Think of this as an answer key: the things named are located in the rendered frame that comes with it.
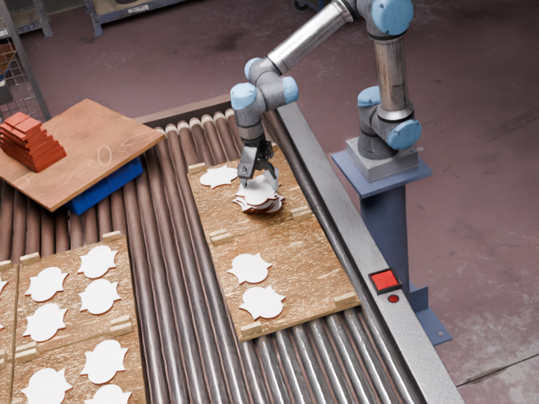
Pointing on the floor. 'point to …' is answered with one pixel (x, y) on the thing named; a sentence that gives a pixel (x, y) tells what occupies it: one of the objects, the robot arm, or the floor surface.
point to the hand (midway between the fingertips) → (260, 189)
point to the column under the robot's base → (394, 232)
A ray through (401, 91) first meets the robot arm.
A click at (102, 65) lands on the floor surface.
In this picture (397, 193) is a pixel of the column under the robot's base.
